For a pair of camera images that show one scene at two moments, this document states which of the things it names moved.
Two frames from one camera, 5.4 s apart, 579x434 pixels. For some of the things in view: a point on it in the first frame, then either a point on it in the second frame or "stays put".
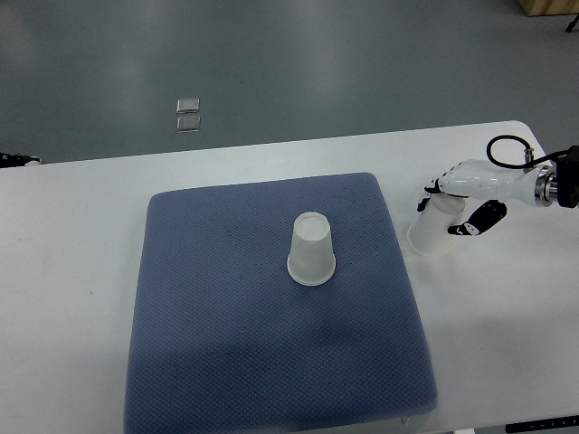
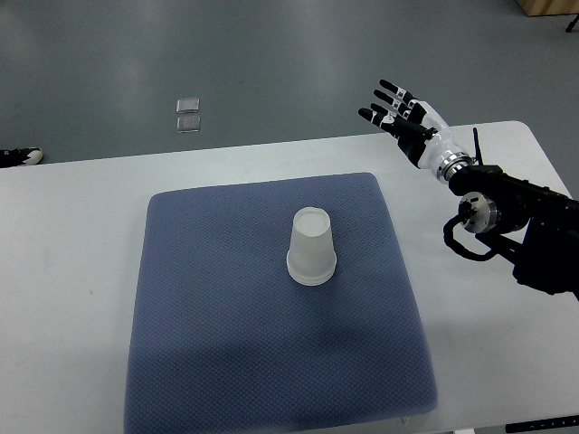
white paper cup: (431, 234) -> (311, 258)
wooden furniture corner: (543, 7) stays put
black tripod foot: (573, 23) stays put
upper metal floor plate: (187, 105) stays put
